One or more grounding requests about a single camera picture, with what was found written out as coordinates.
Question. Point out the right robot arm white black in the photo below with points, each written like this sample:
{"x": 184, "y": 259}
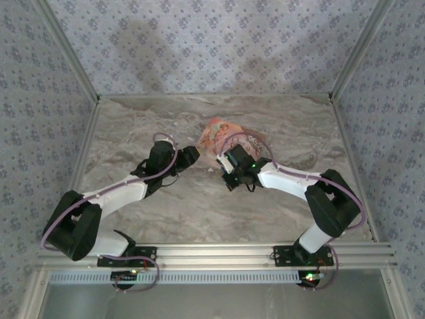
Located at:
{"x": 285, "y": 181}

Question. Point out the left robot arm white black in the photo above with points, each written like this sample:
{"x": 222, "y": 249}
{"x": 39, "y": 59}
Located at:
{"x": 113, "y": 196}

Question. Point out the small controller board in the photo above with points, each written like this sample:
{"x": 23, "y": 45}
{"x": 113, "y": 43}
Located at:
{"x": 310, "y": 277}
{"x": 124, "y": 276}

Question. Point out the grey metal sheet panel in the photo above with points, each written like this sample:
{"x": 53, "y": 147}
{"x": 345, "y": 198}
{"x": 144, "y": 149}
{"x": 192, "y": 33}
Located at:
{"x": 212, "y": 302}

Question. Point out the aluminium table side rail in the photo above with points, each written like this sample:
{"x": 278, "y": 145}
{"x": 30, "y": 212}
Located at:
{"x": 86, "y": 149}
{"x": 348, "y": 149}

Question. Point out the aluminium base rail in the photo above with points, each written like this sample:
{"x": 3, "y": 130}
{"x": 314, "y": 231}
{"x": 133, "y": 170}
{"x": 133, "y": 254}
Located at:
{"x": 212, "y": 254}

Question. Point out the aluminium frame post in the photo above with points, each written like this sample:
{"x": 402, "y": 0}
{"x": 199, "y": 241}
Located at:
{"x": 66, "y": 50}
{"x": 362, "y": 50}

